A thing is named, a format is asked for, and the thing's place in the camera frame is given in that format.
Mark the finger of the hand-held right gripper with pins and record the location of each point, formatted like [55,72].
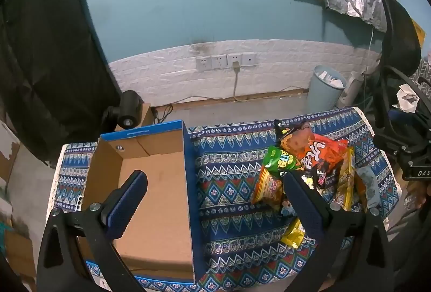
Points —
[385,144]

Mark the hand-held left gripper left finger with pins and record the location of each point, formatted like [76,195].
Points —
[129,201]

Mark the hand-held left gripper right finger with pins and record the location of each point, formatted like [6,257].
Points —
[304,201]

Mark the blue cardboard box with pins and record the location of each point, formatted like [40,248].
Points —
[155,184]

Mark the gold snack packet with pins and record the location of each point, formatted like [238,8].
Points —
[346,177]

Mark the large orange snack bag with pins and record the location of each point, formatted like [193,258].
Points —
[309,150]

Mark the bright yellow snack packet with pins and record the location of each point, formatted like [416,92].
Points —
[293,234]

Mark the small orange yellow snack bag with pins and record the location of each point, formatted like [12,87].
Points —
[267,189]

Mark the light blue snack packet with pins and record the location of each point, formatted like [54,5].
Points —
[370,187]

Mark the red snack bag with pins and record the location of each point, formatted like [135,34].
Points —
[338,154]

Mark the green snack bag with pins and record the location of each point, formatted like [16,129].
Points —
[277,159]

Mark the white crumpled cloth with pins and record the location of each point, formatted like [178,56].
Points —
[405,97]

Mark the blue patterned tablecloth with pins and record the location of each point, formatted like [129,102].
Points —
[232,184]

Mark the light blue trash bin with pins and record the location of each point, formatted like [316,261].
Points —
[321,93]

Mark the black mesh office chair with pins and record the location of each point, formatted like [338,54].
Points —
[400,39]

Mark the yellow paper sheet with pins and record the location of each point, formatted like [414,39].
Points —
[419,33]

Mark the black softbox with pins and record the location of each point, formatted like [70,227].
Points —
[50,60]

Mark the white wall socket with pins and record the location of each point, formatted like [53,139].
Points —
[219,62]
[232,58]
[203,64]
[249,59]

